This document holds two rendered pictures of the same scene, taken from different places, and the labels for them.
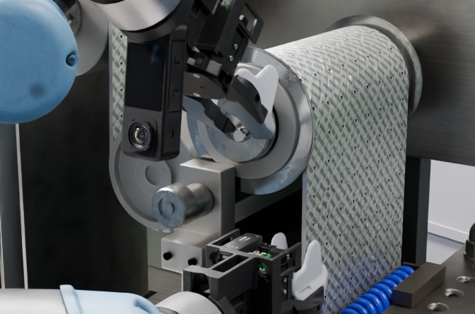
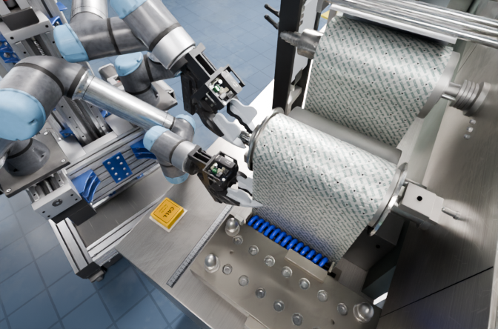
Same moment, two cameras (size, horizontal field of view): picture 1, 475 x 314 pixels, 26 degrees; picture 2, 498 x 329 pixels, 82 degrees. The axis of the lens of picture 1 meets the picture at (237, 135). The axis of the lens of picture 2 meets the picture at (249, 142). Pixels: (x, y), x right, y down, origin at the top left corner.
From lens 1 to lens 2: 105 cm
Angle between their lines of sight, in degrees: 79
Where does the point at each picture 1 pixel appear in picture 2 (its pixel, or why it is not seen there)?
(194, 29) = (198, 83)
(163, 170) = not seen: hidden behind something
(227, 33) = (198, 94)
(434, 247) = not seen: outside the picture
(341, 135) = (282, 184)
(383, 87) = (333, 201)
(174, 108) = (186, 101)
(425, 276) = (306, 267)
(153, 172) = not seen: hidden behind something
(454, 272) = (333, 290)
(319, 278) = (244, 201)
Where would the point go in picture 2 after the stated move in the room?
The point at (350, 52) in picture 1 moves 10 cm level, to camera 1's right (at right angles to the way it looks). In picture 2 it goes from (327, 170) to (338, 224)
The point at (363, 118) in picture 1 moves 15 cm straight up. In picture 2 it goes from (306, 194) to (322, 144)
